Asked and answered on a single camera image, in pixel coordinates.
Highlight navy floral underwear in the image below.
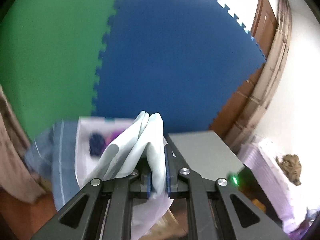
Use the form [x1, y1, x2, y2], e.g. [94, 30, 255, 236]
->
[89, 133, 106, 157]

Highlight purple underwear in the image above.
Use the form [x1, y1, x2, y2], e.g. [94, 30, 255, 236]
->
[105, 129, 124, 146]

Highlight large white garment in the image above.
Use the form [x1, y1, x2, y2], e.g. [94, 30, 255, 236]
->
[75, 111, 166, 198]

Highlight blue checked cloth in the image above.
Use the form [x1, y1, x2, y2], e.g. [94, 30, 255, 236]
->
[24, 120, 80, 210]

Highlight white XINCCI shoe box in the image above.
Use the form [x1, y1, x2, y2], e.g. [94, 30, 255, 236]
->
[75, 111, 173, 239]

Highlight floral beige pillow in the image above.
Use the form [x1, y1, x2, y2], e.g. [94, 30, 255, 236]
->
[1, 90, 45, 203]

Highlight brown crumpled cloth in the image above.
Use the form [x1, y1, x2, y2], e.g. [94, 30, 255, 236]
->
[276, 154, 302, 186]

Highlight blue foam mat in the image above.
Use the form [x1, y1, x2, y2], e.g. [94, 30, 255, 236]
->
[92, 0, 265, 133]

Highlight green foam mat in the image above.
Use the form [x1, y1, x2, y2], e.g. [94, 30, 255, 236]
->
[1, 0, 115, 138]

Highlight brown wooden door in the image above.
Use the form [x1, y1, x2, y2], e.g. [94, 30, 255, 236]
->
[249, 0, 279, 59]

